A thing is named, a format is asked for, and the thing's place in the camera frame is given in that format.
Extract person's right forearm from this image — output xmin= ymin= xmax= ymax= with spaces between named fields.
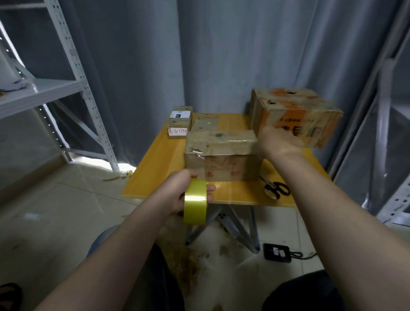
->
xmin=269 ymin=146 xmax=410 ymax=311

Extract large orange print cardboard box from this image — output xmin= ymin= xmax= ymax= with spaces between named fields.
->
xmin=246 ymin=86 xmax=346 ymax=150

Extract yellow tape roll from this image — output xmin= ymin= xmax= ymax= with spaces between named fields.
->
xmin=182 ymin=177 xmax=210 ymax=227

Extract black sandal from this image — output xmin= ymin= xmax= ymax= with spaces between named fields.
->
xmin=0 ymin=282 xmax=24 ymax=311

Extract person's right hand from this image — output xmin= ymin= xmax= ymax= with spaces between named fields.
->
xmin=256 ymin=125 xmax=309 ymax=166

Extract long white-labelled cardboard box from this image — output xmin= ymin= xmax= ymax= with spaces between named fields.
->
xmin=166 ymin=105 xmax=194 ymax=140

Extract medium brown cardboard box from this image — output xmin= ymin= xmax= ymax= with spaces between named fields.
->
xmin=183 ymin=127 xmax=267 ymax=185

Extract black adapter cable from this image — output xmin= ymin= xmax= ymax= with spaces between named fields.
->
xmin=291 ymin=250 xmax=318 ymax=261

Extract grey curtain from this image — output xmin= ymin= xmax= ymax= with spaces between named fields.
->
xmin=0 ymin=0 xmax=410 ymax=179

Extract black-handled scissors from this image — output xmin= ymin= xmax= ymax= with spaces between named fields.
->
xmin=258 ymin=174 xmax=292 ymax=202

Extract yellow wooden table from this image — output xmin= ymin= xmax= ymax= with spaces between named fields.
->
xmin=120 ymin=108 xmax=336 ymax=256

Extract person's left hand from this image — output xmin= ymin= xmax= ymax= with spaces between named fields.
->
xmin=148 ymin=168 xmax=219 ymax=219

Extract grey metal shelf unit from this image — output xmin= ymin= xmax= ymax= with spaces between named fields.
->
xmin=324 ymin=0 xmax=410 ymax=230
xmin=0 ymin=0 xmax=129 ymax=174

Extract person's left forearm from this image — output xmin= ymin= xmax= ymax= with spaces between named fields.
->
xmin=32 ymin=190 xmax=173 ymax=311

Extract person's right leg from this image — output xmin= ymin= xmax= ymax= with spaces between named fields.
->
xmin=261 ymin=266 xmax=357 ymax=311

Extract black power adapter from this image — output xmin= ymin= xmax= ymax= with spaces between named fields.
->
xmin=261 ymin=242 xmax=293 ymax=263

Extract small cardboard box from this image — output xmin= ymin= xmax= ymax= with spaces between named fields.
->
xmin=190 ymin=111 xmax=223 ymax=134

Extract tape scraps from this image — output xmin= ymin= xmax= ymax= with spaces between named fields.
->
xmin=162 ymin=227 xmax=213 ymax=290

